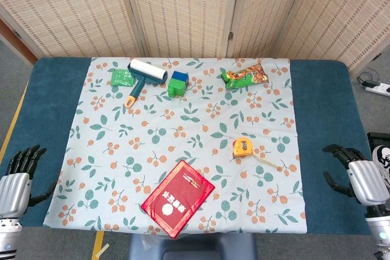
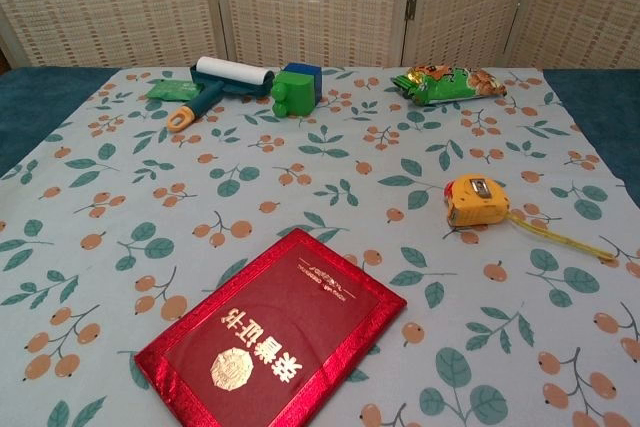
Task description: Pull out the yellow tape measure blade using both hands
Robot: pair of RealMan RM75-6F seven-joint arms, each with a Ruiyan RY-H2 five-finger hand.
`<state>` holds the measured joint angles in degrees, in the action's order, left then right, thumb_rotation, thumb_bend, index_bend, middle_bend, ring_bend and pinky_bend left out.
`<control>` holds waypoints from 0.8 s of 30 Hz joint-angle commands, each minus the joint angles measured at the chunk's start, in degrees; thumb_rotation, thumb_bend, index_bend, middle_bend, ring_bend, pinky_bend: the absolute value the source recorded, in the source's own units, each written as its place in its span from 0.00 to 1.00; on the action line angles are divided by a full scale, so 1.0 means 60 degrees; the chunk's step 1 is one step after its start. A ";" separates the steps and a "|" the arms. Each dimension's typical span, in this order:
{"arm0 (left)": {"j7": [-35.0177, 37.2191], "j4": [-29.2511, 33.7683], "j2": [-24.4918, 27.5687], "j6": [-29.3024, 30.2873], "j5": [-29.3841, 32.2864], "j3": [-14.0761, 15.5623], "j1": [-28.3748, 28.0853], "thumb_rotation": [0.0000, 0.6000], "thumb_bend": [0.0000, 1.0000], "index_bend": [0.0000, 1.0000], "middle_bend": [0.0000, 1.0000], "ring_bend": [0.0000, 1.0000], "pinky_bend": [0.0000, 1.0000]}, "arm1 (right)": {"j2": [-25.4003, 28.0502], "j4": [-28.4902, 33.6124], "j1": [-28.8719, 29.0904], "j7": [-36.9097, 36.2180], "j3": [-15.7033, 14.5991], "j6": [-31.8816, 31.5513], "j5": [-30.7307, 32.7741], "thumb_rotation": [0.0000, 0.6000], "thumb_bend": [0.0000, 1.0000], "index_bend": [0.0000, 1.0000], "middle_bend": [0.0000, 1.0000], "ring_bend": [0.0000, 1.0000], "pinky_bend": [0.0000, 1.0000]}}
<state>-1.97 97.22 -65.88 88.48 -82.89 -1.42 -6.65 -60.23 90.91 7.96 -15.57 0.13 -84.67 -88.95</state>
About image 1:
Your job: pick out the red certificate book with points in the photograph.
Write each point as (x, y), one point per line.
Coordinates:
(178, 199)

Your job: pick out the black power adapter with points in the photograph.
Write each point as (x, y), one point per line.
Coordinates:
(369, 83)

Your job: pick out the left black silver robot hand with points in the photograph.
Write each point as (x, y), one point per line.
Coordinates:
(13, 185)

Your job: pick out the black box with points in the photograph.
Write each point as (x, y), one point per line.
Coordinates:
(377, 138)

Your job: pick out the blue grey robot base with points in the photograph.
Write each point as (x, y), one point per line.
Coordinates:
(195, 248)

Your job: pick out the woven folding screen panel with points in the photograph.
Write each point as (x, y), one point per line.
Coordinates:
(70, 10)
(179, 10)
(262, 10)
(341, 13)

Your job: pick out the white black sneaker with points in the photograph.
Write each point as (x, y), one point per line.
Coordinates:
(383, 162)

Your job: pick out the green blue toy block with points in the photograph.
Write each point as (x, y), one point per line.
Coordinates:
(177, 85)

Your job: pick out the teal white lint roller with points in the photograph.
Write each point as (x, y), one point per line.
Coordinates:
(148, 72)

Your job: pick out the small green packet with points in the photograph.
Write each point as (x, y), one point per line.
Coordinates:
(122, 78)

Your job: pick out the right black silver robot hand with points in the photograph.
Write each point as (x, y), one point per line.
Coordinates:
(365, 177)

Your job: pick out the blue table cover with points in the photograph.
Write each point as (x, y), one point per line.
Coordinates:
(326, 114)

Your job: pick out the white power strip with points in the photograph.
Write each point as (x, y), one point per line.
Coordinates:
(379, 89)

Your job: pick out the green orange snack bag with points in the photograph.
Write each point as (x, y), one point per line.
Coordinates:
(245, 76)

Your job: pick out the yellow tape measure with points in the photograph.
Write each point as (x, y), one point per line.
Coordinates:
(242, 148)

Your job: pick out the floral tablecloth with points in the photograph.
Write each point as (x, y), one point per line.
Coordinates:
(182, 132)

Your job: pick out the brown wooden door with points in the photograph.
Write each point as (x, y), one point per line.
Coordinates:
(15, 42)

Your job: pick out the metal screen hinge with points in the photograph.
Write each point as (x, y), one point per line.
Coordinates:
(231, 36)

